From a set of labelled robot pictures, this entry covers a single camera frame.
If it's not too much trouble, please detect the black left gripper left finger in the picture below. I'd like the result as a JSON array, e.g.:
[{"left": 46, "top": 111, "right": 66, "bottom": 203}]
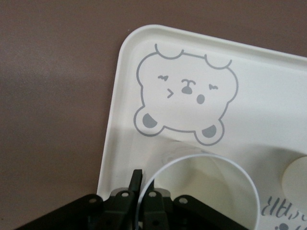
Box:
[{"left": 14, "top": 169, "right": 144, "bottom": 230}]

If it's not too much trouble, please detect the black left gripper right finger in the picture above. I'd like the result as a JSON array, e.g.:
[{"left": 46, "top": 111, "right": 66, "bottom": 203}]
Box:
[{"left": 140, "top": 181, "right": 248, "bottom": 230}]

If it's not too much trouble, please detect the cream tray with bear print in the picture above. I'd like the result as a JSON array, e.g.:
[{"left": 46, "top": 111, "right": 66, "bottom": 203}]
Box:
[{"left": 97, "top": 23, "right": 307, "bottom": 230}]

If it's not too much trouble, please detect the brown table cover sheet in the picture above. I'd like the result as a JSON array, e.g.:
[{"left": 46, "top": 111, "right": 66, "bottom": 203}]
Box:
[{"left": 0, "top": 0, "right": 307, "bottom": 230}]

